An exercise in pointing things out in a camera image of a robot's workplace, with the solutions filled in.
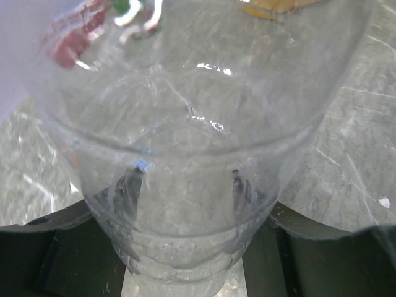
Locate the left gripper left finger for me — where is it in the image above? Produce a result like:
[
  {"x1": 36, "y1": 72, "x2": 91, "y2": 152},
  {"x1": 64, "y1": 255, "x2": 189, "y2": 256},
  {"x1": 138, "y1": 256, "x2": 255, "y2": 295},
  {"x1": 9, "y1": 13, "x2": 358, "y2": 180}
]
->
[{"x1": 1, "y1": 200, "x2": 126, "y2": 297}]

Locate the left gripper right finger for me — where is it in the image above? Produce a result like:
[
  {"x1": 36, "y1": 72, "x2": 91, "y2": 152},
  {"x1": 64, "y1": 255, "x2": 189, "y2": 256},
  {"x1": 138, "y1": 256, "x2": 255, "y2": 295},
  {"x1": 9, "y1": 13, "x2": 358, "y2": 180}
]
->
[{"x1": 243, "y1": 202, "x2": 395, "y2": 297}]

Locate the clear plastic bottle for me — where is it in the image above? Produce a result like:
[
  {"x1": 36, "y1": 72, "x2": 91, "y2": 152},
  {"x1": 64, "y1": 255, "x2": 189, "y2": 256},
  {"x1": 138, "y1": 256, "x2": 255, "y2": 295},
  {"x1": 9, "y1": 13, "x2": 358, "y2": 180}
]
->
[{"x1": 32, "y1": 1, "x2": 375, "y2": 296}]

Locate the green glass bottle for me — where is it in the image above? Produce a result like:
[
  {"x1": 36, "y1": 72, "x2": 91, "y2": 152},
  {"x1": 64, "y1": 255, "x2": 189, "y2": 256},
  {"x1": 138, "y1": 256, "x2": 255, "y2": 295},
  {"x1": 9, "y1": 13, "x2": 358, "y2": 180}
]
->
[{"x1": 110, "y1": 0, "x2": 130, "y2": 15}]

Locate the red box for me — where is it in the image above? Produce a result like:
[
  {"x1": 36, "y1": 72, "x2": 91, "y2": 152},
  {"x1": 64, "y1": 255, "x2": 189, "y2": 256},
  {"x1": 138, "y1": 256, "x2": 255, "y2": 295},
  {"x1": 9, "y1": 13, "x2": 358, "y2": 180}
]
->
[{"x1": 39, "y1": 1, "x2": 111, "y2": 69}]

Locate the yellow basket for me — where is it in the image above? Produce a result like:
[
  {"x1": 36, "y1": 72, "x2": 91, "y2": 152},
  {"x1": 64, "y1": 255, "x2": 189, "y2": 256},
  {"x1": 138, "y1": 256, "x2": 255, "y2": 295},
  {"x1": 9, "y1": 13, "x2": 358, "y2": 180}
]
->
[{"x1": 238, "y1": 0, "x2": 317, "y2": 22}]

